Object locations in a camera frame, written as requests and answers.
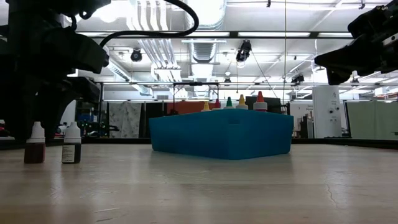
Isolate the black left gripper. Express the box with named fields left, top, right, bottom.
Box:
left=0, top=18, right=110, bottom=141

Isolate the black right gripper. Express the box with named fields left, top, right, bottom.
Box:
left=314, top=1, right=398, bottom=86

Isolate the small brown dropper bottle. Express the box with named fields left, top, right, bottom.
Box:
left=24, top=121, right=46, bottom=165

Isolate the small black dropper bottle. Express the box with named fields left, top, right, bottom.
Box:
left=61, top=121, right=83, bottom=165

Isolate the large orange dye bottle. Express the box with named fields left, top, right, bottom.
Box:
left=253, top=90, right=269, bottom=112

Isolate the large yellow dye bottle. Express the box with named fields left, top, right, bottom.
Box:
left=235, top=94, right=249, bottom=110

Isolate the black shelving unit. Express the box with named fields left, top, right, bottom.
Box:
left=76, top=83, right=105, bottom=139

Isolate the grey-green partition panel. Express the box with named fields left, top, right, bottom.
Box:
left=346, top=101, right=398, bottom=140

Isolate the dark monitor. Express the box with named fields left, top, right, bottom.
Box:
left=245, top=96, right=283, bottom=113

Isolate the black crossbar with light strips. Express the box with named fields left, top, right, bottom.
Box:
left=76, top=30, right=355, bottom=39

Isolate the grey marbled panel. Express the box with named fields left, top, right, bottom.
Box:
left=108, top=101, right=142, bottom=138

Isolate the long black horizontal beam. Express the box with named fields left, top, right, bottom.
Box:
left=95, top=81, right=398, bottom=87

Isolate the teal plastic bin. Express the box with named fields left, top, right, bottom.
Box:
left=148, top=108, right=294, bottom=161

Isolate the orange panel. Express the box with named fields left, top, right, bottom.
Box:
left=166, top=100, right=206, bottom=115

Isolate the thin black hanging cable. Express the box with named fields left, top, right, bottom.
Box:
left=282, top=0, right=287, bottom=105

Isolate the white rectangular air duct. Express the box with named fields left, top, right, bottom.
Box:
left=105, top=57, right=153, bottom=96

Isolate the silver round ventilation duct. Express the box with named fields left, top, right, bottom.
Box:
left=183, top=0, right=228, bottom=65

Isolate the black metal stand frame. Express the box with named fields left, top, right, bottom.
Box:
left=172, top=82, right=220, bottom=106

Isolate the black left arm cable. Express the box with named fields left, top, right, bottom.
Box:
left=98, top=0, right=200, bottom=48

